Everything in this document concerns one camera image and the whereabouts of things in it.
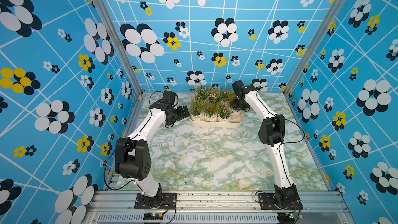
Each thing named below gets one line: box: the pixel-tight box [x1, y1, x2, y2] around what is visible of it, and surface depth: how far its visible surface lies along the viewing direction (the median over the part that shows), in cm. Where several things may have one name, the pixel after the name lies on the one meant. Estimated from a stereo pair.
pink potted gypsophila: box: [206, 88, 222, 103], surface depth 100 cm
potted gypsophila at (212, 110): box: [204, 101, 221, 122], surface depth 98 cm
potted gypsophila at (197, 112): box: [189, 93, 205, 122], surface depth 98 cm
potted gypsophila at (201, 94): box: [193, 86, 210, 104], surface depth 102 cm
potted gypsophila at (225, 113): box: [217, 99, 232, 123], surface depth 98 cm
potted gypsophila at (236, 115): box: [229, 99, 244, 123], surface depth 101 cm
